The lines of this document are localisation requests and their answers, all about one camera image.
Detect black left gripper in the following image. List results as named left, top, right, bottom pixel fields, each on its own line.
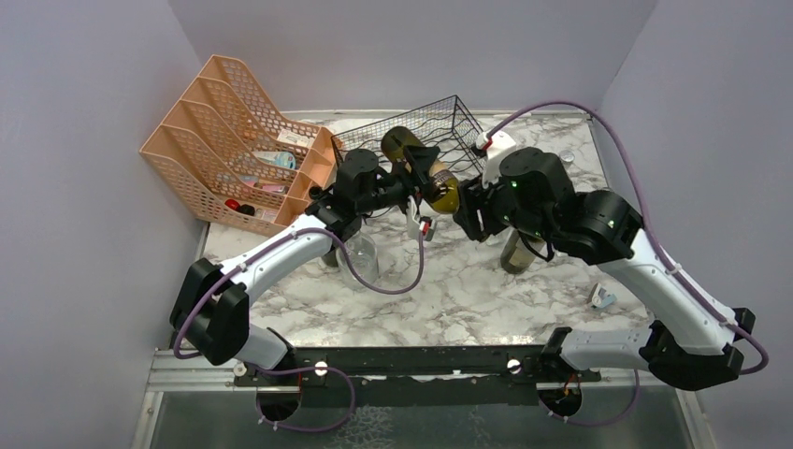
left=357, top=146, right=440, bottom=219

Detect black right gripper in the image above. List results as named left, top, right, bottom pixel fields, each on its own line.
left=454, top=169, right=554, bottom=243

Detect green labelled wine bottle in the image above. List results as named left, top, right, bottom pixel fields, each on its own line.
left=381, top=126, right=459, bottom=214

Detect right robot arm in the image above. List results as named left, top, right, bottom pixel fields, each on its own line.
left=454, top=147, right=755, bottom=391

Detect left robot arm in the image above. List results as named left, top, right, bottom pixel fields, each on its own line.
left=169, top=146, right=440, bottom=384

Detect dark green wine bottle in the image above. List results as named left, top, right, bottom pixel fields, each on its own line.
left=499, top=229, right=546, bottom=275

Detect clear round glass bottle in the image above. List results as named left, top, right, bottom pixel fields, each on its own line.
left=335, top=232, right=380, bottom=291

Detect green bottle silver foil neck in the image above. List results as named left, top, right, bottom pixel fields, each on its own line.
left=321, top=246, right=339, bottom=268

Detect small blue white object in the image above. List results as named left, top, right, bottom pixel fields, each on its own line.
left=588, top=283, right=616, bottom=309

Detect pink tube item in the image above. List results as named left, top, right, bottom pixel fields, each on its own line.
left=239, top=175, right=289, bottom=194

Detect red and black small items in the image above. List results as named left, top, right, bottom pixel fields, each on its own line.
left=224, top=198, right=256, bottom=216

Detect peach plastic file organizer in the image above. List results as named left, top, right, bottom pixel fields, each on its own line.
left=139, top=55, right=336, bottom=236

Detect black wire wine rack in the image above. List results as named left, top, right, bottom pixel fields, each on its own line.
left=332, top=95, right=483, bottom=180

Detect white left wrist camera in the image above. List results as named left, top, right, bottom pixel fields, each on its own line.
left=406, top=196, right=437, bottom=241

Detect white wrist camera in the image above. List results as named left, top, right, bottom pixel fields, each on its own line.
left=406, top=196, right=437, bottom=241
left=472, top=131, right=517, bottom=188

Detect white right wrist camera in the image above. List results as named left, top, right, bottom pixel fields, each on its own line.
left=472, top=131, right=517, bottom=188

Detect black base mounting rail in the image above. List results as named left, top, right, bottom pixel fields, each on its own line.
left=234, top=344, right=600, bottom=408

